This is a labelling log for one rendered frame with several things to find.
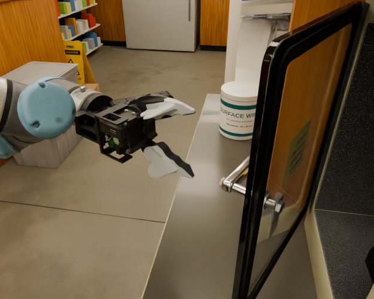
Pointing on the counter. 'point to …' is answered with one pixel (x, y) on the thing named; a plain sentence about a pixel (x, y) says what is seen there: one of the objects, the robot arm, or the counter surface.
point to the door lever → (236, 179)
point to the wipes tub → (238, 109)
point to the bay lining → (360, 136)
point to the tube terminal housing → (325, 292)
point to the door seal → (298, 48)
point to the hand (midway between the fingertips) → (193, 143)
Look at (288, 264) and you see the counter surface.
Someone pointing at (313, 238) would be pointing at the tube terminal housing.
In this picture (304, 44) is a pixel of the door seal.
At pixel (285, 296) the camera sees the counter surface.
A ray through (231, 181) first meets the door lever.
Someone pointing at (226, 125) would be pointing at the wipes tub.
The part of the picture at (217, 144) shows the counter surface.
